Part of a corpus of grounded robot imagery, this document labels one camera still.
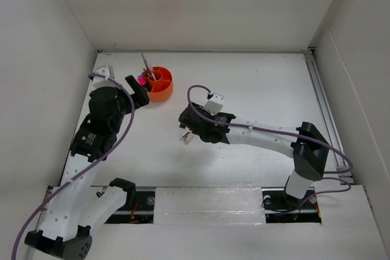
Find pink cap black highlighter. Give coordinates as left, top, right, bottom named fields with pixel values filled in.
left=137, top=77, right=147, bottom=86

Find pink white mini stapler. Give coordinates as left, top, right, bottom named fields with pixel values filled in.
left=182, top=132, right=195, bottom=144

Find metal rail at table front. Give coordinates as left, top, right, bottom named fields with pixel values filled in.
left=107, top=186, right=322, bottom=225

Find pink transparent pen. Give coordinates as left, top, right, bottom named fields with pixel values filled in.
left=147, top=65, right=157, bottom=81

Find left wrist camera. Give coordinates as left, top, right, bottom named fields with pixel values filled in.
left=89, top=65, right=115, bottom=90

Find orange round divided container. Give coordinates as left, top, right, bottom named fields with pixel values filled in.
left=143, top=66, right=174, bottom=102

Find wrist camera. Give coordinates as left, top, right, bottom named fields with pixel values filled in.
left=89, top=65, right=115, bottom=90
left=202, top=93, right=224, bottom=116

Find aluminium rail right side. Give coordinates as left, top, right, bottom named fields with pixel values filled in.
left=303, top=47, right=355, bottom=184

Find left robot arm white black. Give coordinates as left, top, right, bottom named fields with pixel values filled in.
left=24, top=72, right=149, bottom=259

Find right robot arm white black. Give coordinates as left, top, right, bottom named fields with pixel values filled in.
left=179, top=103, right=328, bottom=209

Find black handled scissors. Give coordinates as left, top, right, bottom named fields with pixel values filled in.
left=141, top=53, right=151, bottom=74

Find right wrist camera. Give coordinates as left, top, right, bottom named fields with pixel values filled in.
left=202, top=93, right=224, bottom=116

